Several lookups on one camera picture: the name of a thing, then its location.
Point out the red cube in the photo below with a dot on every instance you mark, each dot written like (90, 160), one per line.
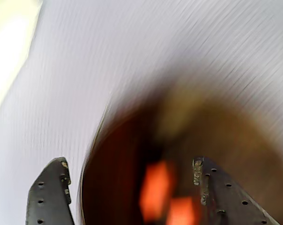
(156, 189)
(182, 212)

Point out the black metal bucket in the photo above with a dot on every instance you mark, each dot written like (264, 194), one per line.
(132, 152)

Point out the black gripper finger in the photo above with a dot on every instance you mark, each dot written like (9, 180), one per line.
(228, 208)
(47, 201)

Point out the blue woven tablecloth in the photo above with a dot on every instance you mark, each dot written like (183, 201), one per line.
(85, 47)

